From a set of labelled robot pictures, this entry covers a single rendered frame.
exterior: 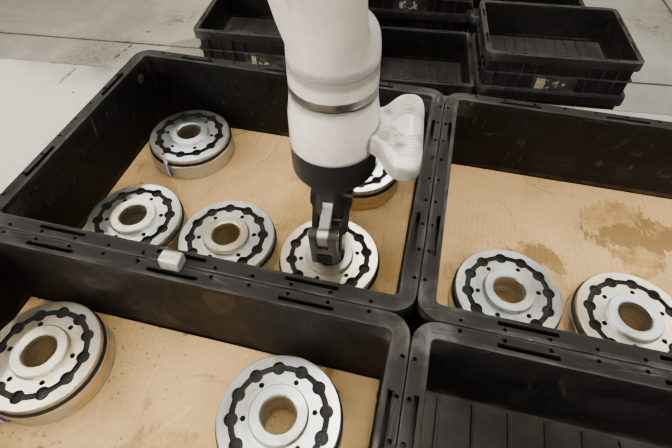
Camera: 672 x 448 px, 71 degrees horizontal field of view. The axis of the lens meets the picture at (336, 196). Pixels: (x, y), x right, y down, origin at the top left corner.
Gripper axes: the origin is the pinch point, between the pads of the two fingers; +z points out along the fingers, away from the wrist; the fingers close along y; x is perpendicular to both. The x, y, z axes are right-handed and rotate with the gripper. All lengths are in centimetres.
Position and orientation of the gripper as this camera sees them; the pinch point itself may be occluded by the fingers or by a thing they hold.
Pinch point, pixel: (334, 235)
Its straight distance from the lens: 50.8
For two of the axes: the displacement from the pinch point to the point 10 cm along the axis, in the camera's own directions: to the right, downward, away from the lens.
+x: 9.9, 1.1, -1.0
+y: -1.5, 7.4, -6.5
